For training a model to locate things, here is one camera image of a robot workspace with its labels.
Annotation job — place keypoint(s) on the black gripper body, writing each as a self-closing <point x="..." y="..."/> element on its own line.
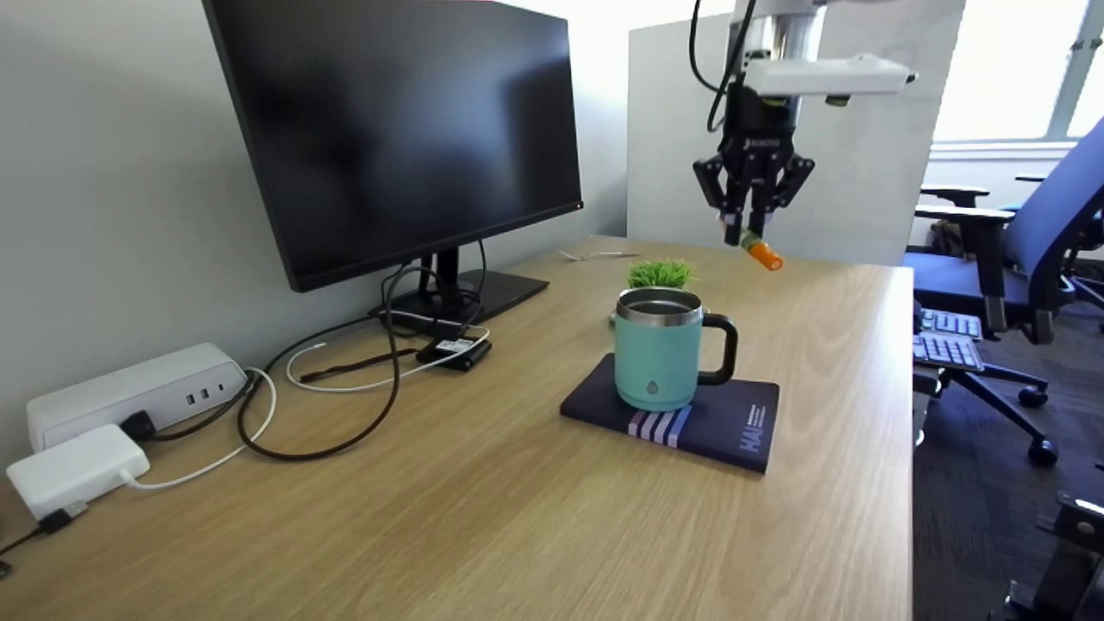
<point x="761" y="124"/>

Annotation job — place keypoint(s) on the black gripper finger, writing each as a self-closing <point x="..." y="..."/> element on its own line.
<point x="719" y="192"/>
<point x="795" y="182"/>

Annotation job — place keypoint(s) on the orange carrot toy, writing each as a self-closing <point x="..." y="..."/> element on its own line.
<point x="763" y="252"/>

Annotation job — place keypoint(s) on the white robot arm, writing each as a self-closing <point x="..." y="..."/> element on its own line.
<point x="797" y="28"/>

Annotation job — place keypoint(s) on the white partition board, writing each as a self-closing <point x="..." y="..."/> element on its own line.
<point x="874" y="184"/>

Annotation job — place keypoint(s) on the green plant in white pot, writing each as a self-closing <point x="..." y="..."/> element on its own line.
<point x="659" y="275"/>

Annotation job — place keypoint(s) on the teal metal mug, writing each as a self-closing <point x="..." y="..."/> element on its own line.
<point x="656" y="358"/>

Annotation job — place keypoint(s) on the grey keypad device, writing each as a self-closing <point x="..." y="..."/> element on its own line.
<point x="950" y="340"/>

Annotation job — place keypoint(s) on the navy striped notebook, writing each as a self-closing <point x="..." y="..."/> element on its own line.
<point x="727" y="427"/>

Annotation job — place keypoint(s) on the black monitor stand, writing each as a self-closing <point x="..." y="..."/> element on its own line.
<point x="485" y="294"/>

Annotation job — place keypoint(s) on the blue office chair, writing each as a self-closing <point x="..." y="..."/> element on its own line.
<point x="1057" y="220"/>

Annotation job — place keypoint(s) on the small black hub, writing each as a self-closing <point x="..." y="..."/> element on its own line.
<point x="458" y="352"/>

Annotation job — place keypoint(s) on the black computer monitor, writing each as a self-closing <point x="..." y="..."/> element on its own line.
<point x="392" y="124"/>

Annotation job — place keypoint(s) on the black metal equipment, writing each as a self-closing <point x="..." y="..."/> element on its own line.
<point x="1074" y="565"/>

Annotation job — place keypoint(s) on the white power strip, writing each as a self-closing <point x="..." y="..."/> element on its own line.
<point x="124" y="390"/>

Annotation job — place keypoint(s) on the white power adapter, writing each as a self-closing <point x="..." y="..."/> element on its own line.
<point x="75" y="469"/>

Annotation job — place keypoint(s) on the white camera box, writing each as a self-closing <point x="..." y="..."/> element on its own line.
<point x="829" y="78"/>

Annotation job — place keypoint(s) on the window with white frame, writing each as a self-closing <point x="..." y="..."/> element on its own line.
<point x="1011" y="69"/>

